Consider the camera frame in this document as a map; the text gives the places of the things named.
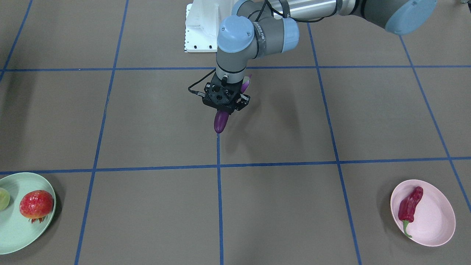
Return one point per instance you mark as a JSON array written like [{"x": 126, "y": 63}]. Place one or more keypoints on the pink plate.
[{"x": 434, "y": 219}]

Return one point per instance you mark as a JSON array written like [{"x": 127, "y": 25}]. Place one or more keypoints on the pink yellow peach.
[{"x": 4, "y": 198}]

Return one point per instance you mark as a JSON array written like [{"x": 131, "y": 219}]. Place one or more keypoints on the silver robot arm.
[{"x": 257, "y": 29}]

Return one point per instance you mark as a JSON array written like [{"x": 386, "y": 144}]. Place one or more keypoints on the purple eggplant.
[{"x": 221, "y": 117}]

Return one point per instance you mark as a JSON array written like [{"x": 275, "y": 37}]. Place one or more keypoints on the red chili pepper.
[{"x": 408, "y": 207}]

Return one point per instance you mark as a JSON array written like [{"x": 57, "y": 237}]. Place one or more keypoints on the green plate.
[{"x": 17, "y": 231}]

